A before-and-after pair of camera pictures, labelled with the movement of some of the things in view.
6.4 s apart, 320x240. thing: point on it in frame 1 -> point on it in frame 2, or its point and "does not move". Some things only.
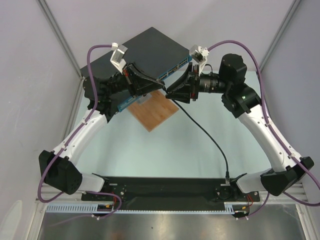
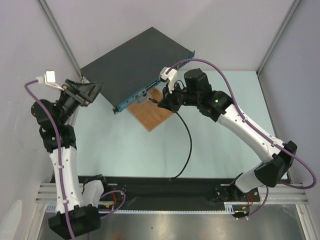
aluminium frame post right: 292,8 does not move
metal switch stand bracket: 141,100 does not move
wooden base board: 153,111 does not move
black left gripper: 143,86 -> 80,94
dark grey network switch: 152,52 does not move
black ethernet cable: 227,176 -> 191,148
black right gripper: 195,83 -> 170,99
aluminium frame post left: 61,37 does not move
